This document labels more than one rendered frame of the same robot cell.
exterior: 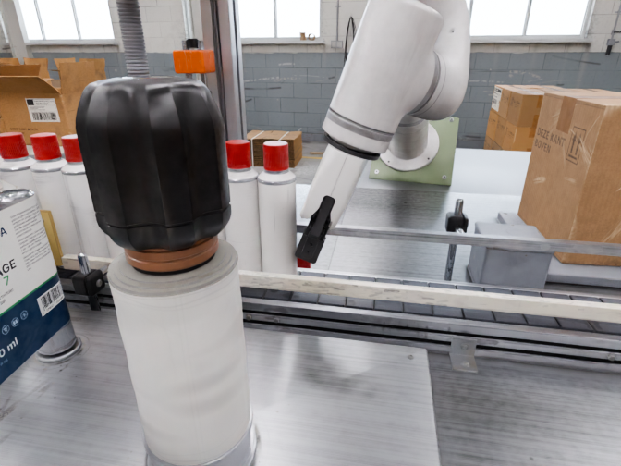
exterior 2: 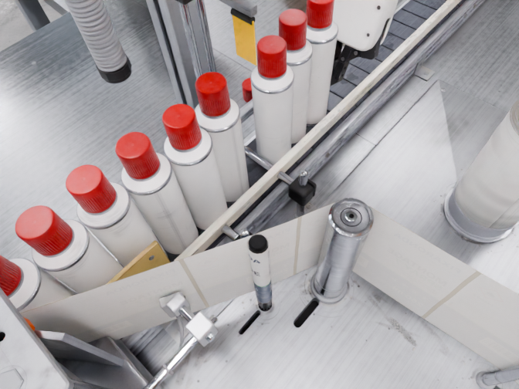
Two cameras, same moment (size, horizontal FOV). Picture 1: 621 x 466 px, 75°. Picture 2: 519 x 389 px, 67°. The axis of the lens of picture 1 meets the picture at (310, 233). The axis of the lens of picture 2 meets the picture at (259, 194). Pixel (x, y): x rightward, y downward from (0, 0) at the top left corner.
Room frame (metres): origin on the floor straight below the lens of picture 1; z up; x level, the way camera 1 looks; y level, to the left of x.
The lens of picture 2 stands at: (0.34, 0.46, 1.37)
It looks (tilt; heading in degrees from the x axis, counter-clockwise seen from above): 59 degrees down; 306
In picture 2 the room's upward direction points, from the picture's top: 5 degrees counter-clockwise
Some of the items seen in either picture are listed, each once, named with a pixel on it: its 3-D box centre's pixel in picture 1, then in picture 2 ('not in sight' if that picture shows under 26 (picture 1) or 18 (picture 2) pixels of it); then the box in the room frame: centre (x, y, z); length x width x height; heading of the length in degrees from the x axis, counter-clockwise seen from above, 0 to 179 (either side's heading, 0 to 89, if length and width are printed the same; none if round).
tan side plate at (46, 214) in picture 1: (28, 237); (133, 288); (0.55, 0.42, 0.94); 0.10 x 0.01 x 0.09; 80
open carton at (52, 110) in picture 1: (53, 102); not in sight; (2.11, 1.28, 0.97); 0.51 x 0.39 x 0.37; 172
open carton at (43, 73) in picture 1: (23, 77); not in sight; (4.51, 2.98, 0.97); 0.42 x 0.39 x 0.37; 164
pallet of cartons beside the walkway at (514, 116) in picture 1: (544, 140); not in sight; (3.83, -2.19, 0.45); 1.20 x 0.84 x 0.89; 168
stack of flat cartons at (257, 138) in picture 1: (272, 148); not in sight; (4.81, 0.45, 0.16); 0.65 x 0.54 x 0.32; 81
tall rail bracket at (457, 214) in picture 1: (455, 254); not in sight; (0.55, -0.22, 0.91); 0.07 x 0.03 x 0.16; 170
